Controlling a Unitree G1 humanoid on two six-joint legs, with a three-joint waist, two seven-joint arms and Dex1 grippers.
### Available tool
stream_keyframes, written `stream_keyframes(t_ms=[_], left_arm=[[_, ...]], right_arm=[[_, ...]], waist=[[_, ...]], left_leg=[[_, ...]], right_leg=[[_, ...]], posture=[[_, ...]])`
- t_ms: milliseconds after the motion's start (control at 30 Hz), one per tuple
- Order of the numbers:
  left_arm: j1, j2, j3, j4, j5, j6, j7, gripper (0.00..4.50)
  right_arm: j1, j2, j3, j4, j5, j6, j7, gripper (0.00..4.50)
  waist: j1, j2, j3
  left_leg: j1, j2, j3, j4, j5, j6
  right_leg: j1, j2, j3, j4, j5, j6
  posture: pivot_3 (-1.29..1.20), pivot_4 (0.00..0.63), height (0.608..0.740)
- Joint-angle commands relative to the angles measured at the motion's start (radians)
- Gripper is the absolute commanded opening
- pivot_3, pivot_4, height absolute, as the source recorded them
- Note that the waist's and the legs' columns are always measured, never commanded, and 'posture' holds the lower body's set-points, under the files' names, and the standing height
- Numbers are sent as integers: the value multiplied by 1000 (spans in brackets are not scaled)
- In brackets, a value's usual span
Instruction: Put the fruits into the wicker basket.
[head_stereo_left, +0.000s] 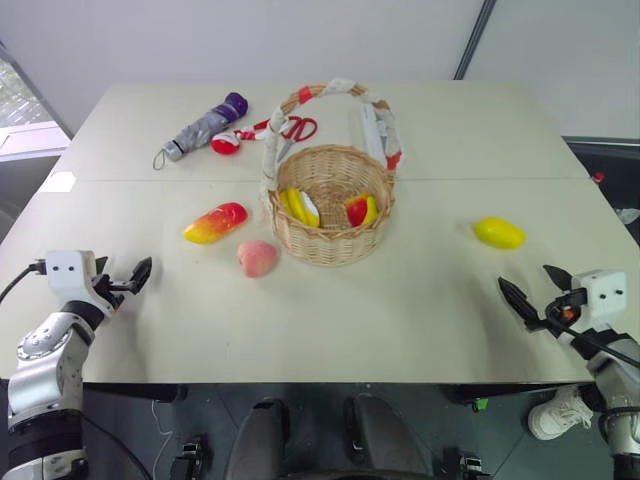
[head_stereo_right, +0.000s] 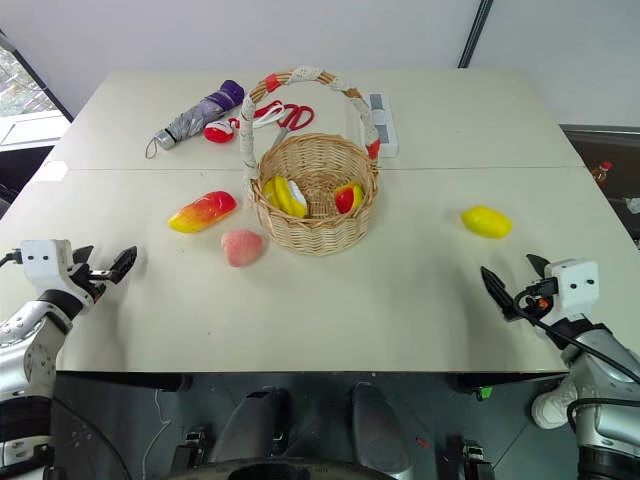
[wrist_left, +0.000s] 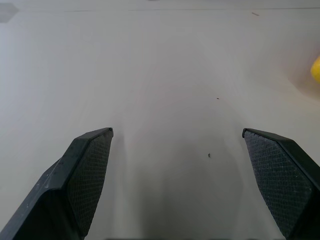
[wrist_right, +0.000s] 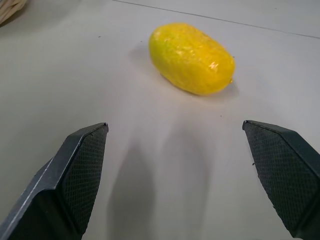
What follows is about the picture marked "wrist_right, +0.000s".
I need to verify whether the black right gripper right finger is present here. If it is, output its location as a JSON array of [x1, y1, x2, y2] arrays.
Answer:
[[242, 119, 320, 240]]

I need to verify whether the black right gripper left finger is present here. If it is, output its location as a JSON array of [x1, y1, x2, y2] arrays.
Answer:
[[0, 122, 109, 240]]

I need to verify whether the wicker basket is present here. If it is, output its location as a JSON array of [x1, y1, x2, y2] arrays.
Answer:
[[0, 0, 29, 25]]

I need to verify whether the yellow lemon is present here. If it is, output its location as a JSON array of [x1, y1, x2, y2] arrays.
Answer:
[[148, 22, 236, 96]]

